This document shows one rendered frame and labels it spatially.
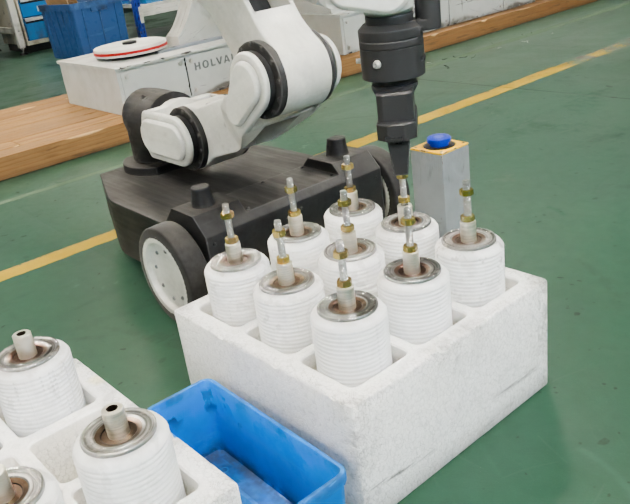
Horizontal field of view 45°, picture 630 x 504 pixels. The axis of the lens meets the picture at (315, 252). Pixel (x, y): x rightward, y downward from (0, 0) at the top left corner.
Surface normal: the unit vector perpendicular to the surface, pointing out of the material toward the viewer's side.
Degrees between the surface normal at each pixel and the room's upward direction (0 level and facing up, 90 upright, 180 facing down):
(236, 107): 90
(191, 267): 67
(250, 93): 90
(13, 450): 0
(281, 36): 43
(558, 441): 0
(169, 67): 90
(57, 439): 90
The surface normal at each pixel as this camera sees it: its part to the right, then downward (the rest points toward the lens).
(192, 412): 0.64, 0.20
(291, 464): -0.76, 0.32
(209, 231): 0.37, -0.47
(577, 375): -0.13, -0.91
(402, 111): -0.13, 0.42
